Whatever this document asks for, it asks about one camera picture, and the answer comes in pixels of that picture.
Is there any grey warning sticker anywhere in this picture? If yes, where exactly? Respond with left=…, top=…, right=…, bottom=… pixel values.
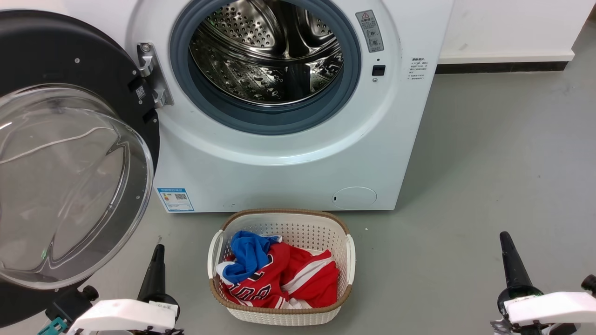
left=355, top=10, right=385, bottom=53

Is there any steel washing machine drum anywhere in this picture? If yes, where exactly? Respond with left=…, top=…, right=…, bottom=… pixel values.
left=189, top=0, right=345, bottom=107

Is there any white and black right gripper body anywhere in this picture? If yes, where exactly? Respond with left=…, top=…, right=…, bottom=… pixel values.
left=490, top=285, right=596, bottom=335

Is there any blue energy label sticker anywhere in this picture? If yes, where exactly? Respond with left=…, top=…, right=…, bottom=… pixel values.
left=157, top=188, right=195, bottom=213

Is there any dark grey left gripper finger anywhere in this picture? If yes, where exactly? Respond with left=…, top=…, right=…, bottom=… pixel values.
left=137, top=244, right=169, bottom=301

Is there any teal cable connector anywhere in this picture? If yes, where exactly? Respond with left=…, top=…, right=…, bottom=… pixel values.
left=38, top=316, right=68, bottom=335

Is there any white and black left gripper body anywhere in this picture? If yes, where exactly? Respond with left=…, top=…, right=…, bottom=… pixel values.
left=68, top=294, right=181, bottom=335

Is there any white perforated laundry basket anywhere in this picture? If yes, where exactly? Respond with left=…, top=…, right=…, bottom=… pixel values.
left=207, top=208, right=357, bottom=326

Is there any red basketball jersey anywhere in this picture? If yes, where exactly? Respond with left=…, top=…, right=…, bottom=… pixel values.
left=215, top=241, right=339, bottom=310

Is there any silver metal door hinge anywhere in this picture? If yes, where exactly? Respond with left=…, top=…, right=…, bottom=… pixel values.
left=136, top=42, right=174, bottom=108

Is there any black baseboard strip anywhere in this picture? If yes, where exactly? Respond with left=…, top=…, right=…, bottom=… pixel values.
left=435, top=60, right=569, bottom=75

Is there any washer drum opening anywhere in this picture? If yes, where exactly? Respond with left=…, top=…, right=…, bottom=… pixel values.
left=169, top=0, right=362, bottom=136

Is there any round white filter cover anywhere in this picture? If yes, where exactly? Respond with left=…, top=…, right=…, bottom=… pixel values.
left=332, top=186, right=378, bottom=210

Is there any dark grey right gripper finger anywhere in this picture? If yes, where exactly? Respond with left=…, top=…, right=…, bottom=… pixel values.
left=500, top=231, right=532, bottom=290

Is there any white front-load washing machine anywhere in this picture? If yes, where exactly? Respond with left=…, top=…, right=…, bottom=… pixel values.
left=63, top=0, right=454, bottom=214

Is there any washer door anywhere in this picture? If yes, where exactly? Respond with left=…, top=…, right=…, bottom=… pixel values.
left=0, top=9, right=161, bottom=328

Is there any blue garment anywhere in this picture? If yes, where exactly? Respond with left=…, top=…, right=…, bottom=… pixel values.
left=223, top=230, right=283, bottom=284

